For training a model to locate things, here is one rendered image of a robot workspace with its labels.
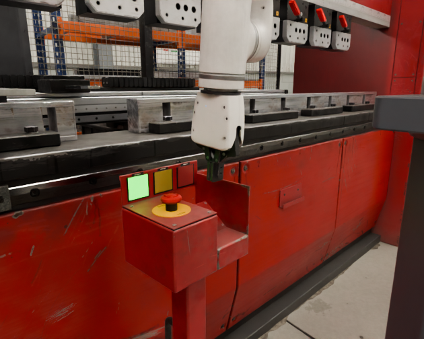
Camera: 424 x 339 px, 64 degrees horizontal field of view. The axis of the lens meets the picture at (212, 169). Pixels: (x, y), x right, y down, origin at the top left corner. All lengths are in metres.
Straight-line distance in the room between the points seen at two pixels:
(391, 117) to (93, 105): 1.09
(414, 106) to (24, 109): 0.78
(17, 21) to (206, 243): 1.07
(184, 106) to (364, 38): 1.60
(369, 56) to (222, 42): 1.88
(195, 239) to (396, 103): 0.47
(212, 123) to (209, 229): 0.19
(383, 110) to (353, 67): 2.27
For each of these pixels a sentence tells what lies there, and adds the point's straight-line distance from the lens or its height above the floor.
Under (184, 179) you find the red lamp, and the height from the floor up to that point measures 0.80.
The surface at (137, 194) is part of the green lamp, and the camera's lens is 0.69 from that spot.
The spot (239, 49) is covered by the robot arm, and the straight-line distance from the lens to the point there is 0.61.
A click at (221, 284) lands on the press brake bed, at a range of 1.20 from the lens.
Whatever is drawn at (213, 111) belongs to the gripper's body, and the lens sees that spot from 0.62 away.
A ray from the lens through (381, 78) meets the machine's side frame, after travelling 2.39.
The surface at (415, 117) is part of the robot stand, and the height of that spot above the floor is 0.99.
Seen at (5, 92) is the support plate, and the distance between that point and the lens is 0.59.
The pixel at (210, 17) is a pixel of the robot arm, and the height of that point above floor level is 1.11.
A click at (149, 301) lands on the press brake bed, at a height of 0.43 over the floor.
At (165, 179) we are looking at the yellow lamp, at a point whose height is 0.81.
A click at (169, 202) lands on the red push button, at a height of 0.80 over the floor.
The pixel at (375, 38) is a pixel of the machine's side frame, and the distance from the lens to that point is 2.42.
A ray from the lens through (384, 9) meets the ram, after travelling 2.32.
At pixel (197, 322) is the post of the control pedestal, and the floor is 0.52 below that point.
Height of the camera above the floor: 1.00
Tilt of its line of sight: 14 degrees down
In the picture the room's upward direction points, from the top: straight up
